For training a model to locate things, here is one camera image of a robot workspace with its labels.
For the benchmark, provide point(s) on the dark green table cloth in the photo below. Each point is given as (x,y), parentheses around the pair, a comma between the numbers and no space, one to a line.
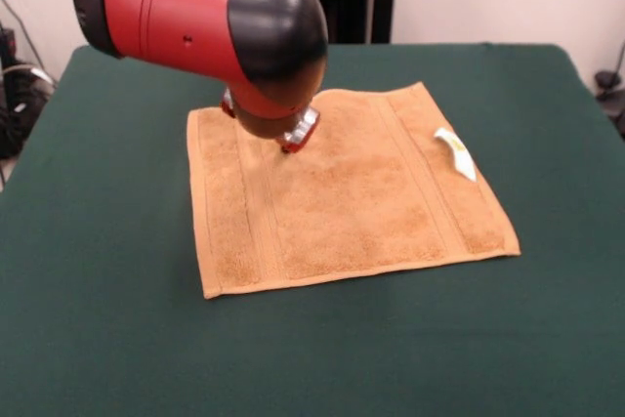
(97,241)

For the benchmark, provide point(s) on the red and black power strip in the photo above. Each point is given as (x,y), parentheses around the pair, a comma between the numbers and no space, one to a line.
(7,43)

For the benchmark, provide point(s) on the orange terry towel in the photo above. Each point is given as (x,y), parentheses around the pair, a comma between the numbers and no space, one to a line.
(342,202)

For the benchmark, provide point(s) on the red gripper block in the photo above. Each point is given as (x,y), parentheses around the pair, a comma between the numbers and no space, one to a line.
(295,145)

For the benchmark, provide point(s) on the small black adapter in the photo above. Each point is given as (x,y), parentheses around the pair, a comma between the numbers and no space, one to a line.
(605,79)

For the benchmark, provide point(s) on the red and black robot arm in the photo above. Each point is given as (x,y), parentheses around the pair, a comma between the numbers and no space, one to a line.
(195,21)

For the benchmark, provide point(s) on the black floor object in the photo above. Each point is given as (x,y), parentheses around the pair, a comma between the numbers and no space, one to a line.
(616,112)

